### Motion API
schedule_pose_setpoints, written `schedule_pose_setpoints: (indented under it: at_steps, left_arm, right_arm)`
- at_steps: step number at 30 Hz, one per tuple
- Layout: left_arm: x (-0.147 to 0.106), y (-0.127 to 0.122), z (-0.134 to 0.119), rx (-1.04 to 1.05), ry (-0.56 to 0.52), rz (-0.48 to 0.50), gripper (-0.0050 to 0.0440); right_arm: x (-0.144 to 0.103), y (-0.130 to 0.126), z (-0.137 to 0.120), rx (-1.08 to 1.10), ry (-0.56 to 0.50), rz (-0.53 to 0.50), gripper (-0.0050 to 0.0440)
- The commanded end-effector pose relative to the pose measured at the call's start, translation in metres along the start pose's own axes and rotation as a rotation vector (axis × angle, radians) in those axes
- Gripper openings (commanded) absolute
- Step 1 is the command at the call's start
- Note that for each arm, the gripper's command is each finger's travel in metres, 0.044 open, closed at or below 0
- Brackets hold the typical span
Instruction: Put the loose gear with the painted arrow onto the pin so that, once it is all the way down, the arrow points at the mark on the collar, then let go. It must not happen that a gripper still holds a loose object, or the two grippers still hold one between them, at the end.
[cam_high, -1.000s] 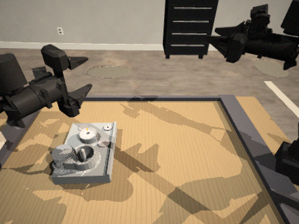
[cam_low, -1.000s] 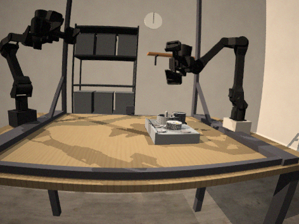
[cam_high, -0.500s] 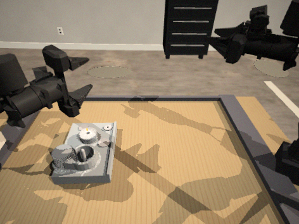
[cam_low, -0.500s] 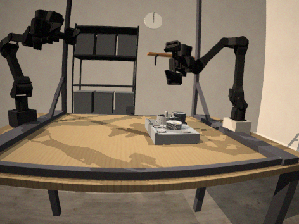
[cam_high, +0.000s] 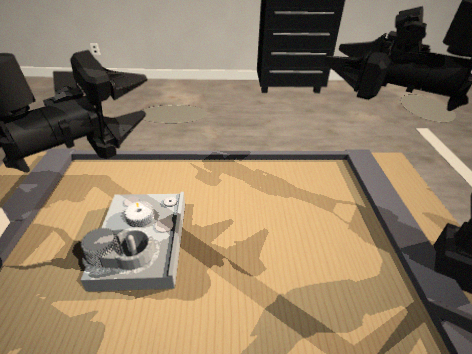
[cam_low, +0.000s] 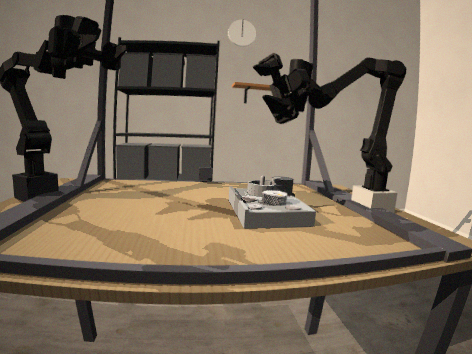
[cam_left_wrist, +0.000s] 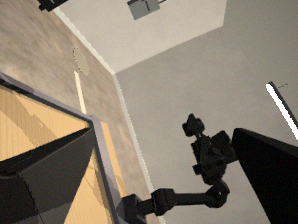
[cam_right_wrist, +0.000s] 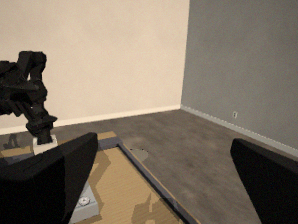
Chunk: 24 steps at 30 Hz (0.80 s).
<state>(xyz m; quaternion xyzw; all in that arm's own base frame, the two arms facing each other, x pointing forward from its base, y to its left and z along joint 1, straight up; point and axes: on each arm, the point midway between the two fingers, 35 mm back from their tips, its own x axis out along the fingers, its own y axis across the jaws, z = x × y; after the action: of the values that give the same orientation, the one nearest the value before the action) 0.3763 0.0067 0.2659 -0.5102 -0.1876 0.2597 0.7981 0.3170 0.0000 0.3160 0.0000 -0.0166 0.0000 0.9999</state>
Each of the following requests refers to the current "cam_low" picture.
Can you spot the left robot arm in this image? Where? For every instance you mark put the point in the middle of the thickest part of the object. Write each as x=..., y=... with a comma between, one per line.
x=391, y=77

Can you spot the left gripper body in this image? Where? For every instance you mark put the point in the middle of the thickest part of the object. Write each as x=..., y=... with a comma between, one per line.
x=280, y=91

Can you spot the white gear with yellow arrow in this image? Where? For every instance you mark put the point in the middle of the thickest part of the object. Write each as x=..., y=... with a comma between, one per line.
x=274, y=197

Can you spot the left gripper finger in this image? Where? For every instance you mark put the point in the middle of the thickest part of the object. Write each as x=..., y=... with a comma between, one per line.
x=262, y=69
x=276, y=105

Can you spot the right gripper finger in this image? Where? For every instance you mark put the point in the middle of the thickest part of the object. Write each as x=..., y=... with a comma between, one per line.
x=74, y=43
x=115, y=52

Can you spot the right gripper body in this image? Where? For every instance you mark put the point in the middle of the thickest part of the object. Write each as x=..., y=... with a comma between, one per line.
x=55, y=49

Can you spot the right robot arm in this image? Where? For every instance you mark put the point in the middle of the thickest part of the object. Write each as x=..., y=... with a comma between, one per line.
x=35, y=133

